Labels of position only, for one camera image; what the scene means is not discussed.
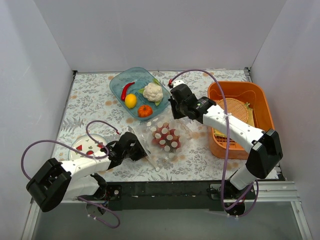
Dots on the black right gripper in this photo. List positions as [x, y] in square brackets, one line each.
[175, 107]

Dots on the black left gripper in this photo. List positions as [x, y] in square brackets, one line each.
[139, 149]

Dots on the fake cauliflower with leaves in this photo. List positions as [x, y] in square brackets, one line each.
[153, 92]

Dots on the clear polka dot zip bag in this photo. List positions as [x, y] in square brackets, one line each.
[156, 155]

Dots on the small orange fake pumpkin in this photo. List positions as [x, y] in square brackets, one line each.
[144, 111]

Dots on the yellow fake lemon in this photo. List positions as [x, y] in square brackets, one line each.
[130, 101]

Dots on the red fake chili pepper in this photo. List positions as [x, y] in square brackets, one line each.
[125, 89]

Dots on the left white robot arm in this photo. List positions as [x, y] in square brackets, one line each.
[57, 181]

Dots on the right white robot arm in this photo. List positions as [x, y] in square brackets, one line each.
[263, 147]

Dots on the white strawberry print plate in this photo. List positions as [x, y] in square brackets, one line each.
[87, 146]

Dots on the round woven orange mat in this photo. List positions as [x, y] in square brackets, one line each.
[234, 107]

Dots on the teal transparent plastic tray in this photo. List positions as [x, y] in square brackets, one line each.
[138, 78]

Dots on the floral patterned table mat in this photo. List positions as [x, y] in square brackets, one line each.
[93, 108]

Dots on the green bamboo mat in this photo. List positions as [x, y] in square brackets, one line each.
[250, 120]

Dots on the orange plastic tub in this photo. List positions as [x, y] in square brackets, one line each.
[245, 92]

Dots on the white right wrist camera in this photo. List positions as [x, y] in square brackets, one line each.
[174, 83]

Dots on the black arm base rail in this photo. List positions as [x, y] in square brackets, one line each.
[160, 195]

